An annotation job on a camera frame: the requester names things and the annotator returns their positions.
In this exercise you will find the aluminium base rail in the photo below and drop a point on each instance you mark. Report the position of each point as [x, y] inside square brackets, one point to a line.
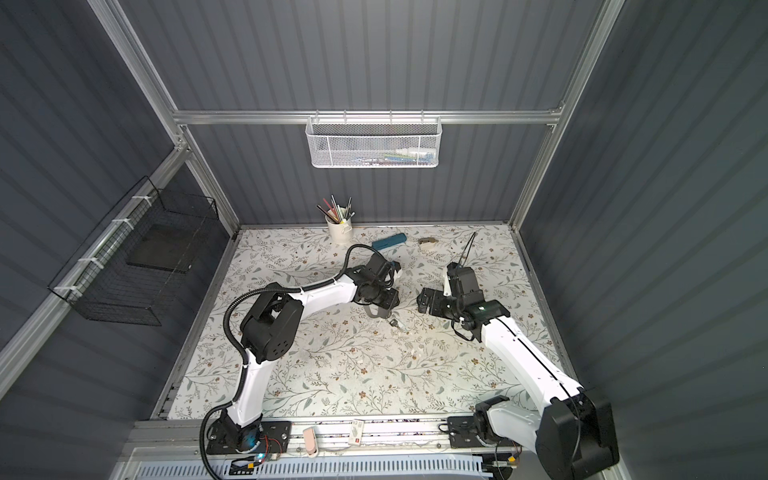
[336, 435]

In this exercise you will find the white wire mesh basket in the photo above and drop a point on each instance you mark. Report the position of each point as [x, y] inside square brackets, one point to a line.
[374, 145]

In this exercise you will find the silver metal carabiner key holder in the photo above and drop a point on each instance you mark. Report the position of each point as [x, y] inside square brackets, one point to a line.
[377, 312]

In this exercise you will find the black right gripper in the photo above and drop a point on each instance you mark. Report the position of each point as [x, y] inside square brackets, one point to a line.
[435, 308]

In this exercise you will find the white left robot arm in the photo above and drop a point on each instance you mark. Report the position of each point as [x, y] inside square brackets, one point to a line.
[262, 325]

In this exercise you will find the teal stapler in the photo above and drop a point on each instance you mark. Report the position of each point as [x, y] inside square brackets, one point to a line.
[390, 241]

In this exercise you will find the black wire wall basket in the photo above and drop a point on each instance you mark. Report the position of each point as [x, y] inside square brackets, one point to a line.
[132, 272]

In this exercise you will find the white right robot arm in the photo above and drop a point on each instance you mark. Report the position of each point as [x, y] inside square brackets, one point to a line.
[571, 431]

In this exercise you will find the white metal pen cup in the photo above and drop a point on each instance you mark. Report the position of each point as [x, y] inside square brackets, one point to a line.
[340, 233]

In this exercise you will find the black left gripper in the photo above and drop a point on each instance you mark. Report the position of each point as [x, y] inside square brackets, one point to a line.
[391, 302]

